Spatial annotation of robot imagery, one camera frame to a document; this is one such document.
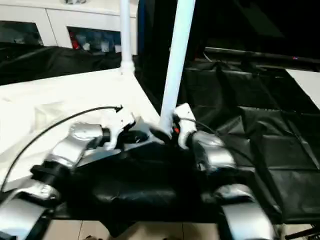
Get white plastic table leg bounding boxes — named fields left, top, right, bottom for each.
left=159, top=0, right=197, bottom=136
left=119, top=0, right=136, bottom=76

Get white plastic table top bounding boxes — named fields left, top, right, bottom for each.
left=0, top=67, right=167, bottom=192

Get black mat cloth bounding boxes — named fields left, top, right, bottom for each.
left=0, top=41, right=320, bottom=238

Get white sideboard cabinet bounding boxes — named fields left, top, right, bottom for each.
left=0, top=0, right=138, bottom=55

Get white flat board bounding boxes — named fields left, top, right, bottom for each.
left=284, top=68, right=320, bottom=111

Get black tripod leg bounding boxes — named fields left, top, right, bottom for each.
left=284, top=223, right=320, bottom=240

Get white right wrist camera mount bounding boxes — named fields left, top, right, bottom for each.
left=172, top=102, right=198, bottom=150

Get black left wrist camera cable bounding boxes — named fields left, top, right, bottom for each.
left=0, top=105, right=124, bottom=193

